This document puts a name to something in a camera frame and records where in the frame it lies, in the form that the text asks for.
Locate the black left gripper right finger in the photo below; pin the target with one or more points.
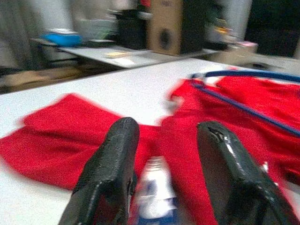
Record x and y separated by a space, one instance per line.
229 168

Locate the large black panel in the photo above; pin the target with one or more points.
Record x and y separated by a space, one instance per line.
274 28

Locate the black flat tray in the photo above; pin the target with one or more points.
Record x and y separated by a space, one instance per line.
100 42

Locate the white side table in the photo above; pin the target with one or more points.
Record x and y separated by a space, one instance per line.
145 58

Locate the blue plastic basin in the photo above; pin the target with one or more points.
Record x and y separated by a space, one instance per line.
62 39

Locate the red sweater with white print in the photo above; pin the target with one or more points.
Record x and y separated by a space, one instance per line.
58 140

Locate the colourful plastic toy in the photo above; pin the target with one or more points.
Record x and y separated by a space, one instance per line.
220 30

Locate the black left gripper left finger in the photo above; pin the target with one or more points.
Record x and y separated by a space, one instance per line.
112 164

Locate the wooden speaker box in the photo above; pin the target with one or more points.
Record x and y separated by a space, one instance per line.
164 23

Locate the black box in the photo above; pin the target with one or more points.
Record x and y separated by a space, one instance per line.
131 32

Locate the white low bench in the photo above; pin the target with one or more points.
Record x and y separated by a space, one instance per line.
234 58

